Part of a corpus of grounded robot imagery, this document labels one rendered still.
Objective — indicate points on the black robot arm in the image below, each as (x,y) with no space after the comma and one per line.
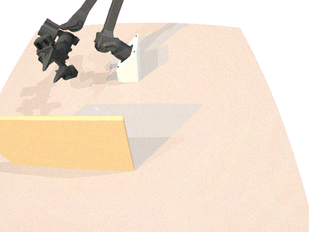
(104,41)

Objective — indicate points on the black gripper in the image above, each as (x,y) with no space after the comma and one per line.
(58,52)

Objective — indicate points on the tan flat square board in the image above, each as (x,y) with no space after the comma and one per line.
(75,142)

